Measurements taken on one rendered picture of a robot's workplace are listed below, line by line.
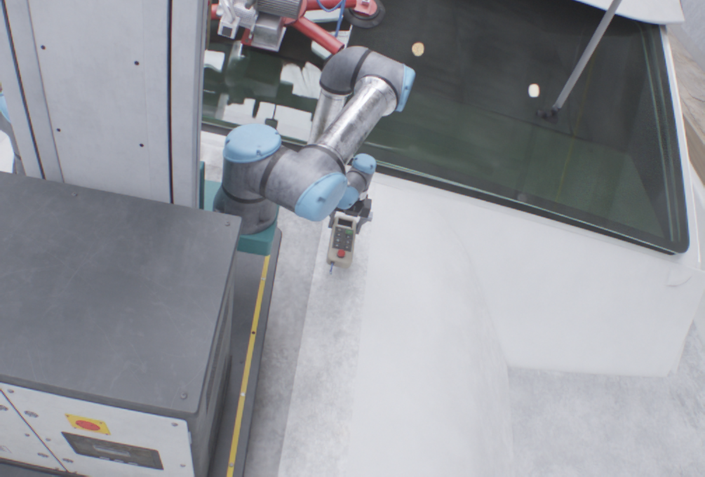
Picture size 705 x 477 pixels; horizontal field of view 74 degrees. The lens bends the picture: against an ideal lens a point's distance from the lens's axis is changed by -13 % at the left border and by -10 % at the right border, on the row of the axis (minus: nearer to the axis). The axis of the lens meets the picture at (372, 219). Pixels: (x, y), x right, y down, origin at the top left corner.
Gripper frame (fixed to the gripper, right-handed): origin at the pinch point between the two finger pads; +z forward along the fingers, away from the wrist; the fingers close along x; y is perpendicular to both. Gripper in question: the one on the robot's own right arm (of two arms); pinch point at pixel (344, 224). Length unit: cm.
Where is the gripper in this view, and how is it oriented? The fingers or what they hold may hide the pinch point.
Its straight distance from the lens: 185.4
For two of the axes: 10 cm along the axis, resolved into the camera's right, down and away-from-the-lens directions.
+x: -9.7, -2.2, -1.3
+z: -2.5, 6.6, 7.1
